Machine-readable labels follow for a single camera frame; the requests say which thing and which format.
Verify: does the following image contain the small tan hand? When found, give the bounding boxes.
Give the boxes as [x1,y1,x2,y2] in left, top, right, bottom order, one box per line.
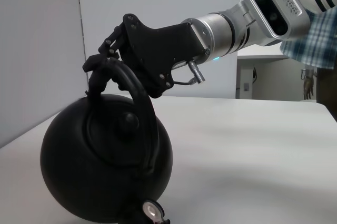
[301,68,315,101]

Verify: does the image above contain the black round teapot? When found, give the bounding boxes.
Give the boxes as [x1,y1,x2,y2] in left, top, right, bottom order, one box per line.
[39,55,174,224]

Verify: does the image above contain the right gripper cable with plug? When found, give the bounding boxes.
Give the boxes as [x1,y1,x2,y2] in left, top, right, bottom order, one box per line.
[173,60,206,87]

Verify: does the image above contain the person in plaid shirt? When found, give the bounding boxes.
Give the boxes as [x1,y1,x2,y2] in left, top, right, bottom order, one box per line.
[279,5,337,124]

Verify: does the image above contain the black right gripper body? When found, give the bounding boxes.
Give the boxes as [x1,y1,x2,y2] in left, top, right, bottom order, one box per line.
[120,13,211,99]

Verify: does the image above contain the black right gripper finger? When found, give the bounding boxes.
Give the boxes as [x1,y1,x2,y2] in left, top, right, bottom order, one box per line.
[111,74,128,91]
[82,22,127,73]

